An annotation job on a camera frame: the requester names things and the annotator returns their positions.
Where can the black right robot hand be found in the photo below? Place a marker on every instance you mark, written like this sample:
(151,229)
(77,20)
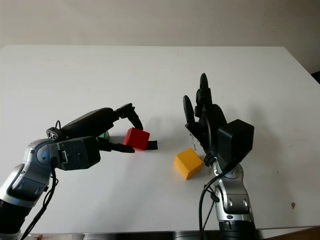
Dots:
(202,125)

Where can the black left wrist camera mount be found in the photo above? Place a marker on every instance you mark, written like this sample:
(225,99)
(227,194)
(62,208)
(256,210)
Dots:
(80,155)

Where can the yellow wooden block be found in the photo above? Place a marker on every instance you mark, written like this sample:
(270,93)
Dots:
(187,162)

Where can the black tape mark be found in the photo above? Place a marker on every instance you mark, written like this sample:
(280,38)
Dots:
(153,145)

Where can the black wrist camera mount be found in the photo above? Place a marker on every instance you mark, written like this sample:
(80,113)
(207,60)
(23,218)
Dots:
(235,142)
(80,155)

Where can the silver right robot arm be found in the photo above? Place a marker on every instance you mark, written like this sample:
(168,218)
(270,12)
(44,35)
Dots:
(235,200)

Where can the dark grey robot torso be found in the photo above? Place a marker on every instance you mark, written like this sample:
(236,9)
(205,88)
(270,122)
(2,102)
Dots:
(150,236)

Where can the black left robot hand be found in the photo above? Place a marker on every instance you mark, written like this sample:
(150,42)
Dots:
(90,122)

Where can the green wooden block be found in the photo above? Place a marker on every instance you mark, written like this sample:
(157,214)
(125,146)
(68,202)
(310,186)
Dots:
(105,136)

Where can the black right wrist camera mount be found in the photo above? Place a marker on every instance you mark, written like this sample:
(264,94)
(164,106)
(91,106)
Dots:
(235,142)

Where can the red wooden block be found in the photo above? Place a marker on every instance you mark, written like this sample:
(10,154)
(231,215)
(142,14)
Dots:
(136,140)

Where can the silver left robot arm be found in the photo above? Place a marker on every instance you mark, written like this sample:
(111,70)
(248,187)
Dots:
(27,175)

